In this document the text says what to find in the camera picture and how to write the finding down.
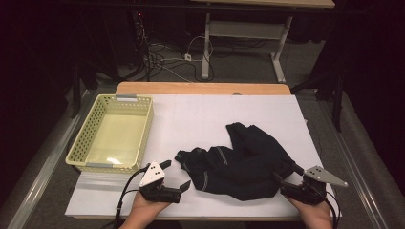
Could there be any bundle of floor cables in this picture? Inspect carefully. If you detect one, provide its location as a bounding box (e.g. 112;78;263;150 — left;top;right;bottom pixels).
132;10;270;84

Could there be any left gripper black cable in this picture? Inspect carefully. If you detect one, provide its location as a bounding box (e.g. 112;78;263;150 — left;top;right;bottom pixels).
114;163;151;229

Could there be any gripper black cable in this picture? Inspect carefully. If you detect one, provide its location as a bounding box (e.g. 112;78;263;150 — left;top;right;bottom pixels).
114;163;151;229
324;190;341;229

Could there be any pale yellow plastic basket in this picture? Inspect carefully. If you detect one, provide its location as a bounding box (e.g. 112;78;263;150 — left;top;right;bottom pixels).
65;93;155;175

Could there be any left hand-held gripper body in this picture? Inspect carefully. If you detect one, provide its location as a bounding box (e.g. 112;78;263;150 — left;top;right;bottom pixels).
139;160;182;204

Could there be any white-legged desk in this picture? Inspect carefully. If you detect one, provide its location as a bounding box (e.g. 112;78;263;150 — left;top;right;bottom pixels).
190;0;336;84

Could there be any person's right hand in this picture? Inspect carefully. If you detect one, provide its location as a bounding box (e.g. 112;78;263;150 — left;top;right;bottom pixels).
286;196;333;229

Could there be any black stand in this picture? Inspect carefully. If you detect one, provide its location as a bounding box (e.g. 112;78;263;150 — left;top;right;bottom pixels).
68;56;99;119
289;61;348;133

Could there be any black knit vest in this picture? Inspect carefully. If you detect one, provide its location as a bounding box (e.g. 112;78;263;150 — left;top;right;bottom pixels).
174;122;297;202

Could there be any person's left hand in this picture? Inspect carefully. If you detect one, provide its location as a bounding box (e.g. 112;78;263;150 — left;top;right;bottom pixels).
132;192;173;223

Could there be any white table mat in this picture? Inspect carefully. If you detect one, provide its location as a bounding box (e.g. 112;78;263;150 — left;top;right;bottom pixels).
64;94;343;219

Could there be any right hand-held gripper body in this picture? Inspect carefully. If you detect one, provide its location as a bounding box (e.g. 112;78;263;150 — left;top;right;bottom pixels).
280;165;349;206

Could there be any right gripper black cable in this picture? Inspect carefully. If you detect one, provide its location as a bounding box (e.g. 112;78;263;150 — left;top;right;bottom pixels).
324;190;341;229

